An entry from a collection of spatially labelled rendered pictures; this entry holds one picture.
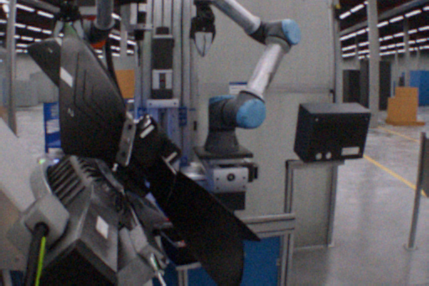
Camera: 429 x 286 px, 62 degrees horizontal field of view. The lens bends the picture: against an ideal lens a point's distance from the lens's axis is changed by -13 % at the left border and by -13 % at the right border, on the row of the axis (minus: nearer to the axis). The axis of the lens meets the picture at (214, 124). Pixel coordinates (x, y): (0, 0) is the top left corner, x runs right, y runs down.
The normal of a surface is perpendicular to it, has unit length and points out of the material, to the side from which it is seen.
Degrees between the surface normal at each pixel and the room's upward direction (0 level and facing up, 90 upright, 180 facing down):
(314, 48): 90
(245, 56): 89
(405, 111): 90
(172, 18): 90
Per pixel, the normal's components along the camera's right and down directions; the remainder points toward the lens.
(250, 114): 0.57, 0.19
